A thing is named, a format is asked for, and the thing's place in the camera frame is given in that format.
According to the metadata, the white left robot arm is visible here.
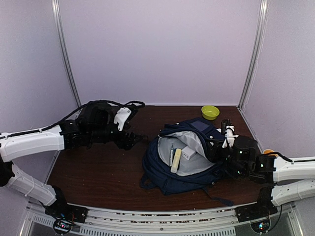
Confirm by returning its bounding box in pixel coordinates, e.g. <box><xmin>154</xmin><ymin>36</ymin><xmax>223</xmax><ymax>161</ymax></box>
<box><xmin>0</xmin><ymin>100</ymin><xmax>145</xmax><ymax>218</ymax></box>

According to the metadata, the lime green bowl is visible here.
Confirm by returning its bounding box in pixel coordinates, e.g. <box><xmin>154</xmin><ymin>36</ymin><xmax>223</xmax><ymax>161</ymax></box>
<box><xmin>201</xmin><ymin>105</ymin><xmax>220</xmax><ymax>120</ymax></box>

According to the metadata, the front aluminium rail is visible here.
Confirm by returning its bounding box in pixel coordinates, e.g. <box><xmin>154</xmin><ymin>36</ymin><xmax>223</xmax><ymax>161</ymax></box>
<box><xmin>22</xmin><ymin>194</ymin><xmax>303</xmax><ymax>236</ymax></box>

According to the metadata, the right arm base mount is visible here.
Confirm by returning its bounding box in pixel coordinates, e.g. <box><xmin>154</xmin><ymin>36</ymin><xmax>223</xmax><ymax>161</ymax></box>
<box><xmin>235</xmin><ymin>186</ymin><xmax>278</xmax><ymax>222</ymax></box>

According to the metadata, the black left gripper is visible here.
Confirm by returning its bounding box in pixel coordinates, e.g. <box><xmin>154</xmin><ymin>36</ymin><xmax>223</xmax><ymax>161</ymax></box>
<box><xmin>89</xmin><ymin>117</ymin><xmax>143</xmax><ymax>150</ymax></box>

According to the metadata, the white power adapter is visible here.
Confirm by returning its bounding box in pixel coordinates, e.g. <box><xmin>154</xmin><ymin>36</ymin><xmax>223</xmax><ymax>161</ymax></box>
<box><xmin>181</xmin><ymin>146</ymin><xmax>196</xmax><ymax>160</ymax></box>

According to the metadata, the left aluminium frame post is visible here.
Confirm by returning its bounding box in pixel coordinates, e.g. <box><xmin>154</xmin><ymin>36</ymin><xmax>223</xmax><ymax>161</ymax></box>
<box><xmin>51</xmin><ymin>0</ymin><xmax>82</xmax><ymax>108</ymax></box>

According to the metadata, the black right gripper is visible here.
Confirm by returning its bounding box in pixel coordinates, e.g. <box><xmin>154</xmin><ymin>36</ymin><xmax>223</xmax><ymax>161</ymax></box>
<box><xmin>205</xmin><ymin>139</ymin><xmax>247</xmax><ymax>177</ymax></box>

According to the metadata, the pale yellow eraser stick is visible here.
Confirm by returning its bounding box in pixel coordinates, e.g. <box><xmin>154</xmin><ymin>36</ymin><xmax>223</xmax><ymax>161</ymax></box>
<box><xmin>170</xmin><ymin>148</ymin><xmax>182</xmax><ymax>173</ymax></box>

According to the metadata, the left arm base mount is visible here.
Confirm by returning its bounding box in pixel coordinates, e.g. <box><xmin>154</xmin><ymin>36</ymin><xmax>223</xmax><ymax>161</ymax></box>
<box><xmin>43</xmin><ymin>186</ymin><xmax>88</xmax><ymax>223</ymax></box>

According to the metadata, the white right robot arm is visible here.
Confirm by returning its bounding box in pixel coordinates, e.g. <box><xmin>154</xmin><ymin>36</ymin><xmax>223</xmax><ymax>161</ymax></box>
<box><xmin>206</xmin><ymin>135</ymin><xmax>315</xmax><ymax>217</ymax></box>

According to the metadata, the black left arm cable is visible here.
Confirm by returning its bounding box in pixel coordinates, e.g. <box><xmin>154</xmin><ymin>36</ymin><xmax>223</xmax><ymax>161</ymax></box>
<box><xmin>0</xmin><ymin>99</ymin><xmax>146</xmax><ymax>138</ymax></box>

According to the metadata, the navy blue student backpack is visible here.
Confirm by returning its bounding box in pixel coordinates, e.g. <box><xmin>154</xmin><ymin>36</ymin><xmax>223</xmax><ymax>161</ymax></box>
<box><xmin>140</xmin><ymin>118</ymin><xmax>228</xmax><ymax>195</ymax></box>

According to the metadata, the patterned mug orange inside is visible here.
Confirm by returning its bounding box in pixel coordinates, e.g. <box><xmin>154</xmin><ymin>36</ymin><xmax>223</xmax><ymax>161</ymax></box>
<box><xmin>263</xmin><ymin>149</ymin><xmax>278</xmax><ymax>157</ymax></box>

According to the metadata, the white marker pen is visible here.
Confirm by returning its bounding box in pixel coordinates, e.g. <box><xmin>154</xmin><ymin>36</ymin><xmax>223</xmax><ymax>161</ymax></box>
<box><xmin>169</xmin><ymin>144</ymin><xmax>174</xmax><ymax>166</ymax></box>

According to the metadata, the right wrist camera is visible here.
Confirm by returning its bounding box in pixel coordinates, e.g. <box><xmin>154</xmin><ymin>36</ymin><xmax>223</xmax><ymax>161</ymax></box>
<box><xmin>221</xmin><ymin>119</ymin><xmax>239</xmax><ymax>148</ymax></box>

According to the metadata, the right aluminium frame post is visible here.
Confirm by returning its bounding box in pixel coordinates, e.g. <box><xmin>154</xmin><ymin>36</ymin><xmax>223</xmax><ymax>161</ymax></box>
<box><xmin>238</xmin><ymin>0</ymin><xmax>269</xmax><ymax>112</ymax></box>

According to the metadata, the aluminium frame post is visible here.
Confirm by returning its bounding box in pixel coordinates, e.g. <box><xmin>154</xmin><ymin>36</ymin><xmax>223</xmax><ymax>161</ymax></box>
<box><xmin>238</xmin><ymin>0</ymin><xmax>269</xmax><ymax>112</ymax></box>
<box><xmin>51</xmin><ymin>0</ymin><xmax>82</xmax><ymax>108</ymax></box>

